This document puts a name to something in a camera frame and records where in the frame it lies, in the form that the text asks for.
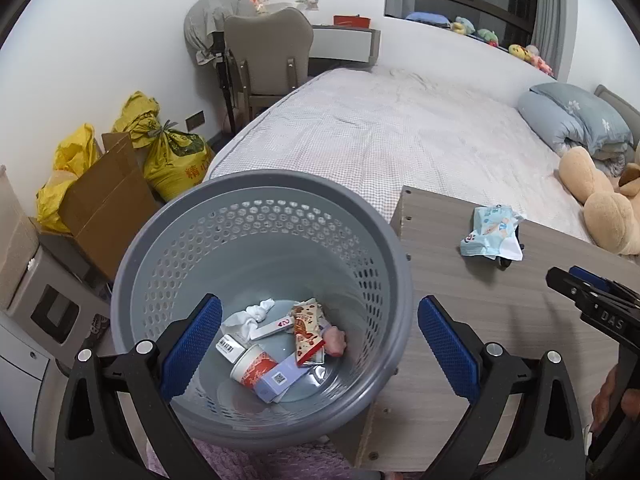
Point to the blue grey duvet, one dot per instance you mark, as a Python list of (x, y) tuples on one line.
[(575, 115)]

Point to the beige upholstered chair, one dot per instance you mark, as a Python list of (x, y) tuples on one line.
[(270, 40)]

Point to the white paper strip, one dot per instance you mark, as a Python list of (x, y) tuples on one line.
[(272, 327)]

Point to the grey perforated plastic basket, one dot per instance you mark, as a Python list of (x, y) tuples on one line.
[(200, 230)]

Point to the white cabinet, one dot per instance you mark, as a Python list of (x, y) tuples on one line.
[(20, 360)]

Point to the brown cardboard box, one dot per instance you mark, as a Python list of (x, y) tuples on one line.
[(110, 200)]

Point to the yellow plastic bag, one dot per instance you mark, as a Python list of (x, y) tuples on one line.
[(75, 160)]

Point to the small purple box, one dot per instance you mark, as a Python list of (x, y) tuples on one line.
[(277, 379)]

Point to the grey plastic stool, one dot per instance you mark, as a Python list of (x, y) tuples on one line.
[(65, 270)]

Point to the white paper packet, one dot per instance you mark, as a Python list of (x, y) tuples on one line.
[(231, 347)]

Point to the tan teddy bear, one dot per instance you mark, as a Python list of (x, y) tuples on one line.
[(605, 210)]

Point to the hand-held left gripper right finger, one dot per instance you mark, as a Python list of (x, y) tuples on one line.
[(445, 347)]

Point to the white paper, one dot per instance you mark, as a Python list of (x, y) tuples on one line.
[(245, 317)]

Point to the pink wad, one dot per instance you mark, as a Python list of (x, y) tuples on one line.
[(334, 341)]

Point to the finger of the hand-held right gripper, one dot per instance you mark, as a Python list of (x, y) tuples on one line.
[(610, 317), (592, 280)]

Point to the clear plastic snack bag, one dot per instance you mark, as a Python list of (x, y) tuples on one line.
[(259, 1)]

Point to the yellow green plush toy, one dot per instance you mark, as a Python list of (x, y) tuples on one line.
[(462, 26)]

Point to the bed with checked sheet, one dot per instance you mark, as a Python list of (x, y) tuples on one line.
[(400, 135)]

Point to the red cream snack wrapper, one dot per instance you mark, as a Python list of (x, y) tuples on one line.
[(306, 332)]

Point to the dark wall socket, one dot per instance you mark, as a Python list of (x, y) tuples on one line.
[(195, 120)]

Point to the white grey desk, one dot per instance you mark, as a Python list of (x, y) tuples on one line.
[(345, 41)]

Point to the light blue wet wipes pack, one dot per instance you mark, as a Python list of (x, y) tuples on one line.
[(487, 230)]

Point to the blue plush toy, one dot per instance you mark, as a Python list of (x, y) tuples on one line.
[(427, 20)]

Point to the wooden bedside table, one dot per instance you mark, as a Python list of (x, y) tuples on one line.
[(450, 265)]

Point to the purple fuzzy rug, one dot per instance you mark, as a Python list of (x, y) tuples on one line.
[(260, 462)]

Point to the translucent white storage container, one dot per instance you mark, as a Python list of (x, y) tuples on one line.
[(15, 240)]

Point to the red white paper cup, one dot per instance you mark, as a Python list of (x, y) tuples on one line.
[(252, 367)]

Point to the flat red box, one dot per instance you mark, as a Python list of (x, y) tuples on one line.
[(352, 21)]

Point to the standing fan with grey cover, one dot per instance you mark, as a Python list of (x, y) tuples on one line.
[(205, 20)]

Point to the pink plush toy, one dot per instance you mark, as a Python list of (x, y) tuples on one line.
[(541, 62)]

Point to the person's right hand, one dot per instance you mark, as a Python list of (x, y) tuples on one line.
[(605, 397)]

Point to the plain yellow woven sack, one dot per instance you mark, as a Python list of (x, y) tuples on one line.
[(137, 115)]

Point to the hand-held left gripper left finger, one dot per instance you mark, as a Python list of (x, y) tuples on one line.
[(195, 345)]

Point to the yellow sack with green print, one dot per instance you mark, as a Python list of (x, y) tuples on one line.
[(175, 160)]

